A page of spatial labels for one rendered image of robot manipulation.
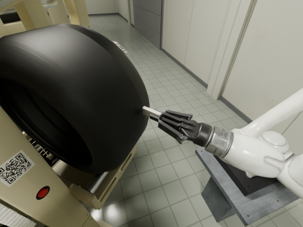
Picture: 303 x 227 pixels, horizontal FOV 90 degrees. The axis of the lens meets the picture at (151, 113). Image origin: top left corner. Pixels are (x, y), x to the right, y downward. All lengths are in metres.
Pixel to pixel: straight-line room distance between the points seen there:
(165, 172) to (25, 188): 1.41
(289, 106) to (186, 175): 1.35
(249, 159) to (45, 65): 0.58
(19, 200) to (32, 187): 0.04
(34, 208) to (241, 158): 0.67
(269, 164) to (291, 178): 0.49
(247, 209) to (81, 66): 1.06
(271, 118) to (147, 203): 1.32
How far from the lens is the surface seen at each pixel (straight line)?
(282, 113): 0.69
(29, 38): 0.54
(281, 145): 1.01
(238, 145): 0.50
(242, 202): 1.13
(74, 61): 0.46
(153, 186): 1.74
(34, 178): 0.62
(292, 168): 1.01
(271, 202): 1.21
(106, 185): 0.83
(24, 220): 0.72
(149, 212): 1.66
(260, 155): 0.52
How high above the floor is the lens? 1.60
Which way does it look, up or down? 41 degrees down
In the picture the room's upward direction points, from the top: straight up
